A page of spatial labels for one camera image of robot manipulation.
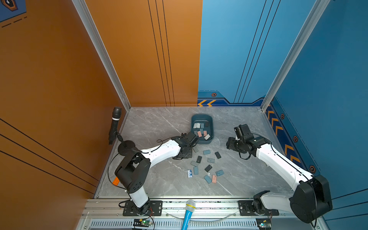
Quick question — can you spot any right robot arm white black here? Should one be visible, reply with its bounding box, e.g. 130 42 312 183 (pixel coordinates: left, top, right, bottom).
226 124 333 223

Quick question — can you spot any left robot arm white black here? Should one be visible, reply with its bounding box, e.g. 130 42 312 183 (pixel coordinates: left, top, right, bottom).
115 132 199 214

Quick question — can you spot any dark teal storage box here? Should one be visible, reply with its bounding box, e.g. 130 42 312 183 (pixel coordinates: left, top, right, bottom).
191 114 214 144

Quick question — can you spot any white blue printed eraser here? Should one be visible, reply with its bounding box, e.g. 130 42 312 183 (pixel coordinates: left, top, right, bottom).
187 170 193 178

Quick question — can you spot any light blue eraser bottom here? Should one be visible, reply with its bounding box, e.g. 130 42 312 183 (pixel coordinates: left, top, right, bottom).
204 175 212 184

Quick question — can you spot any black microphone on stand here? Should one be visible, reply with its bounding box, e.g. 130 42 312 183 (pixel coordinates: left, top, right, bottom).
108 107 136 156

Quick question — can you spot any blue handheld microphone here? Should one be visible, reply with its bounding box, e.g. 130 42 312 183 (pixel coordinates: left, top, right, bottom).
181 199 196 230

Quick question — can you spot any right green circuit board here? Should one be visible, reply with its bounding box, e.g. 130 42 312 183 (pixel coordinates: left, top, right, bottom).
256 218 272 230

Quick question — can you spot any green circuit board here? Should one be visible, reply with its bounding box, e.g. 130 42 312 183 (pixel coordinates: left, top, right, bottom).
256 218 272 230
132 218 153 230

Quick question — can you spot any orange plastic tag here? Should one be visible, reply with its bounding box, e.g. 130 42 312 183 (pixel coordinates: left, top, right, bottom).
113 177 120 186

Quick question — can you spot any left green circuit board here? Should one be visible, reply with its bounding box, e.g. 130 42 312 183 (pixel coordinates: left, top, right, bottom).
132 218 153 230

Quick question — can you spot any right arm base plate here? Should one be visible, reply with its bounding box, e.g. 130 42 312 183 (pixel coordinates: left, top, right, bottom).
238 200 279 216

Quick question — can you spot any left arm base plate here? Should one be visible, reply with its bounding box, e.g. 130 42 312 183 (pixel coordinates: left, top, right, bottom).
119 200 163 217

